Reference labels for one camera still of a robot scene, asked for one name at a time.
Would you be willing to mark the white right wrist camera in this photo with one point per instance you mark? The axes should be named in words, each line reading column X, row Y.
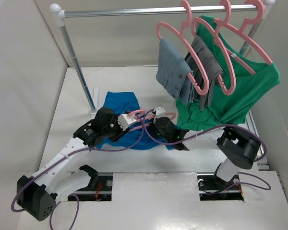
column 158, row 111

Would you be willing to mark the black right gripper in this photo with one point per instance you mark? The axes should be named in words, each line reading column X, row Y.
column 152, row 130

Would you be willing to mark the dark grey trousers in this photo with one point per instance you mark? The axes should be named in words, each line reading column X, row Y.
column 212, row 69

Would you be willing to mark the green t shirt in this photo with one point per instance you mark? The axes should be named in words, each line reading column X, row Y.
column 253, row 80

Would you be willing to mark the light blue denim jeans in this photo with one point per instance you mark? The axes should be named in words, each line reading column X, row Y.
column 172, row 73

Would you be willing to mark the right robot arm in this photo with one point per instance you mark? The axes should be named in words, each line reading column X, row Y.
column 239, row 145

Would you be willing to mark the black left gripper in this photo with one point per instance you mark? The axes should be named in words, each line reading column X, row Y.
column 120, row 131

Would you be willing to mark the pink hanger with green shirt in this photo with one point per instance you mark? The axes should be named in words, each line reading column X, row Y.
column 247, row 21

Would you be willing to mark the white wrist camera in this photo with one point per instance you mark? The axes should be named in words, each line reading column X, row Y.
column 158, row 111
column 125, row 121

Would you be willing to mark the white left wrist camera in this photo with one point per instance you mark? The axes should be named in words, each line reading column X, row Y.
column 125, row 121

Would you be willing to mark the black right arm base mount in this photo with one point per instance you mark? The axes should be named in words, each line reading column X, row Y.
column 212, row 188

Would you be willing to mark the pink hanger with grey trousers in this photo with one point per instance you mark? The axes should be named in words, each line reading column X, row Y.
column 219, row 43

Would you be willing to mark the pink hanger with jeans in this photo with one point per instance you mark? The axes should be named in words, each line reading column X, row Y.
column 180, row 35

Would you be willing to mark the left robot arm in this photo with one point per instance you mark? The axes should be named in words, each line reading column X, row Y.
column 39, row 193

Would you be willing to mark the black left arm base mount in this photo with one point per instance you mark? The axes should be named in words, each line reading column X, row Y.
column 99, row 188

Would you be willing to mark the blue t shirt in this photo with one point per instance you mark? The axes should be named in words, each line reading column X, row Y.
column 120, row 102

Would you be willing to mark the metal clothes rack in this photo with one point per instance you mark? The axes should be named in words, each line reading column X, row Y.
column 61, row 15

